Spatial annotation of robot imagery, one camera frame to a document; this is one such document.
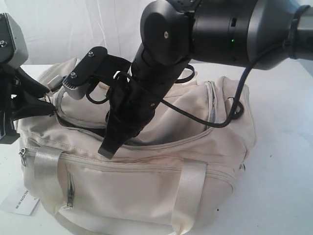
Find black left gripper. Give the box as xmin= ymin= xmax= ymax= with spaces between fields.
xmin=0 ymin=66 xmax=55 ymax=144

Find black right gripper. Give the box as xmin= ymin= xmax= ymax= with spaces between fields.
xmin=98 ymin=63 xmax=181 ymax=159

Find cream fabric duffel bag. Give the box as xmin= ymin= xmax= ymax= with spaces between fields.
xmin=18 ymin=58 xmax=256 ymax=235

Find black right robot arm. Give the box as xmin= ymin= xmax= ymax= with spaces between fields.
xmin=98 ymin=0 xmax=313 ymax=159

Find white paper label tag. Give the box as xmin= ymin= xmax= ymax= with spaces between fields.
xmin=0 ymin=189 xmax=39 ymax=216

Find white backdrop curtain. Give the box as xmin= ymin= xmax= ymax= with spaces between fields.
xmin=0 ymin=0 xmax=313 ymax=67

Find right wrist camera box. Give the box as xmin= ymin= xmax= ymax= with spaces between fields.
xmin=63 ymin=46 xmax=108 ymax=100

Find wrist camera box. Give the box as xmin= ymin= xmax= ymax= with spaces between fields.
xmin=63 ymin=46 xmax=108 ymax=100
xmin=0 ymin=13 xmax=28 ymax=69

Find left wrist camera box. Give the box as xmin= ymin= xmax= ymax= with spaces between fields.
xmin=0 ymin=13 xmax=28 ymax=69

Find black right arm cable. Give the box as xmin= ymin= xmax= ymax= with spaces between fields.
xmin=156 ymin=62 xmax=260 ymax=129

